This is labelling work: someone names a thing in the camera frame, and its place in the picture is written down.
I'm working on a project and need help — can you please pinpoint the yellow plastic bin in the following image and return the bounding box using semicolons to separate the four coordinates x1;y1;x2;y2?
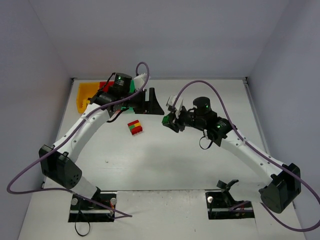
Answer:
76;82;100;114

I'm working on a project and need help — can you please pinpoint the purple cable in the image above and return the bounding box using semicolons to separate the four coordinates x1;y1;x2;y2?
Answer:
6;61;151;221
173;79;318;231

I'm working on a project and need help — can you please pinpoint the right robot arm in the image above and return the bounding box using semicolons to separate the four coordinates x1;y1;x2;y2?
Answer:
162;95;301;214

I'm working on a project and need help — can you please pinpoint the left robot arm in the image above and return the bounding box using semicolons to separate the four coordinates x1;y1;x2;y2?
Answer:
38;73;164;200

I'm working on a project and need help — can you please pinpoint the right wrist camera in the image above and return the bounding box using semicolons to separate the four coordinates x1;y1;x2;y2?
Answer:
166;95;184;119

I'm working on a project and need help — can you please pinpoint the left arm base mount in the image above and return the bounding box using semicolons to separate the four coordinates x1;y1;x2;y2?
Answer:
67;191;118;223

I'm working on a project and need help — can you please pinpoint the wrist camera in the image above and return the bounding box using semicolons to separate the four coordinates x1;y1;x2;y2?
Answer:
166;95;184;119
133;73;147;90

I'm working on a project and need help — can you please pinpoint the green plastic bin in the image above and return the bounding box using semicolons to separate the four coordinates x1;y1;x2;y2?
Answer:
120;84;137;111

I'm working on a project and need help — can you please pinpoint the red green yellow lego stack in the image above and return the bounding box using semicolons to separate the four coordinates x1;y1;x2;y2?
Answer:
127;120;143;136

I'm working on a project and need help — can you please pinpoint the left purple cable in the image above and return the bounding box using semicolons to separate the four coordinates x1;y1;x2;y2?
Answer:
6;61;151;221

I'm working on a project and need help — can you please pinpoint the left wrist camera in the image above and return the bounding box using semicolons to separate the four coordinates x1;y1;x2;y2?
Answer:
133;73;147;90

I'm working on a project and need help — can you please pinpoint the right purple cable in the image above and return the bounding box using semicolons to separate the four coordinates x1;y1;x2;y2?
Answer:
173;79;318;231

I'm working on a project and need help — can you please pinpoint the red plastic bin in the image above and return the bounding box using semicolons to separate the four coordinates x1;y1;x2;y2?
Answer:
99;81;113;92

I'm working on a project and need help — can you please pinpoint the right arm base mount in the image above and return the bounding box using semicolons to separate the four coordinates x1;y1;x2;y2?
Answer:
205;191;255;220

